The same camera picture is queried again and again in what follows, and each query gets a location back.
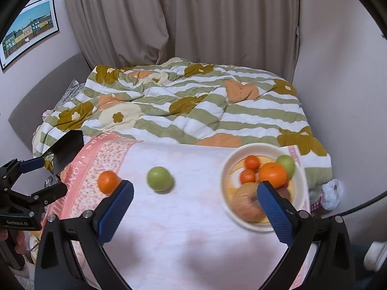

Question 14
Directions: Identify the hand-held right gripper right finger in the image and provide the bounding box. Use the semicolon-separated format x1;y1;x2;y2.
256;181;357;290

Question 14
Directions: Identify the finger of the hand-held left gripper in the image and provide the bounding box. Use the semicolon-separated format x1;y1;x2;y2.
0;158;45;193
29;184;67;215

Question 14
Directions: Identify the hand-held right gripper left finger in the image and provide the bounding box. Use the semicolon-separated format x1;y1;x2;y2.
34;180;135;290

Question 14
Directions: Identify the small orange mandarin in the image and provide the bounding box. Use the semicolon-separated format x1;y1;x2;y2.
97;171;121;194
240;168;257;185
244;155;260;170

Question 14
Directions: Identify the large pomegranate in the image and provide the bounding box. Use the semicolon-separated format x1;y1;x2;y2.
231;183;267;222

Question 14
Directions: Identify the large orange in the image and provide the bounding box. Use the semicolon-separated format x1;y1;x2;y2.
258;162;287;189

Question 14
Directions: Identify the green apple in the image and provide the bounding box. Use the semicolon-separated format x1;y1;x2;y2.
147;166;174;192
276;155;296;178

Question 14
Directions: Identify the white oval plate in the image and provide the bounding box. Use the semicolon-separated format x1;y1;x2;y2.
220;143;309;233

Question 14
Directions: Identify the person's left hand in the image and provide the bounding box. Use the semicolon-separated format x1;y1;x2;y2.
0;230;25;250

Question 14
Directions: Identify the black paper bag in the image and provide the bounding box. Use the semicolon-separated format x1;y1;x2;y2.
42;130;84;175

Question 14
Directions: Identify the white plastic bag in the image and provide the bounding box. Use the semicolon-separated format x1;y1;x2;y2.
320;179;344;210

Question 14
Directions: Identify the grey bed headboard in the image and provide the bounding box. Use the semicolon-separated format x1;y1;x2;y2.
7;52;91;158

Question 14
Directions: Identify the pink floral tablecloth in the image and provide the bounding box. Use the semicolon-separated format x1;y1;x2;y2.
29;131;318;290

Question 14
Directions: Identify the patterned grey pillow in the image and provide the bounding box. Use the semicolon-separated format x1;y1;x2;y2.
42;79;87;118

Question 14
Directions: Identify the white plastic object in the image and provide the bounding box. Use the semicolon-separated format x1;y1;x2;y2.
364;242;384;271

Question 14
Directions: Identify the green striped floral blanket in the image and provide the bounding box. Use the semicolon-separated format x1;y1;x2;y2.
33;57;333;200

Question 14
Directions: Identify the beige curtain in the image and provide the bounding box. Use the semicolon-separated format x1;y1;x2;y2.
62;0;301;82

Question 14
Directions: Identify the framed wall poster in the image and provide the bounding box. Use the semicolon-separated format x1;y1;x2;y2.
0;0;59;73

